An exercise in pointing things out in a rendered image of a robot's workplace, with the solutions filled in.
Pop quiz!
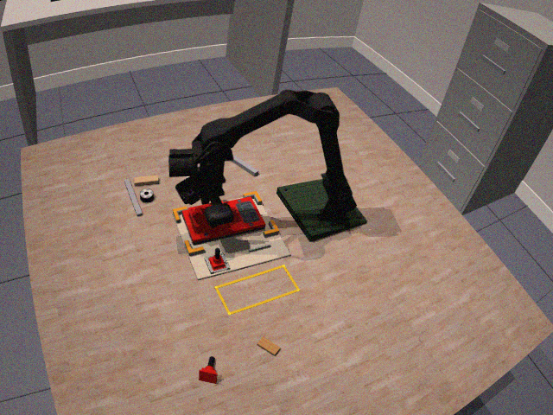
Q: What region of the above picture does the black toy tyre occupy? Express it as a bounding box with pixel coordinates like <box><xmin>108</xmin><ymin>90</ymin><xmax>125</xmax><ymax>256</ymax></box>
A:
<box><xmin>140</xmin><ymin>188</ymin><xmax>154</xmax><ymax>202</ymax></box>

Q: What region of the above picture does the orange-brown rectangular block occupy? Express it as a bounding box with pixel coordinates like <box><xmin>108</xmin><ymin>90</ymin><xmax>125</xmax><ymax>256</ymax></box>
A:
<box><xmin>257</xmin><ymin>336</ymin><xmax>281</xmax><ymax>356</ymax></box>

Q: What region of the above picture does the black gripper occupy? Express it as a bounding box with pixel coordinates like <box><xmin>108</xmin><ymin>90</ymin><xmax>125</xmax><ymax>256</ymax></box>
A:
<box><xmin>197</xmin><ymin>167</ymin><xmax>233</xmax><ymax>228</ymax></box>

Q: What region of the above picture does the tan rectangular bar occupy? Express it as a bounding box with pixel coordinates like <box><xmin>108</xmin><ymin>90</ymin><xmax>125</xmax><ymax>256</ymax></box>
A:
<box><xmin>134</xmin><ymin>176</ymin><xmax>159</xmax><ymax>187</ymax></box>

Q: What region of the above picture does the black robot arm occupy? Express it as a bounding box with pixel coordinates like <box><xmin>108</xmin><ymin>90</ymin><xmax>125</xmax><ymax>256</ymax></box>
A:
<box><xmin>168</xmin><ymin>90</ymin><xmax>357</xmax><ymax>227</ymax></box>

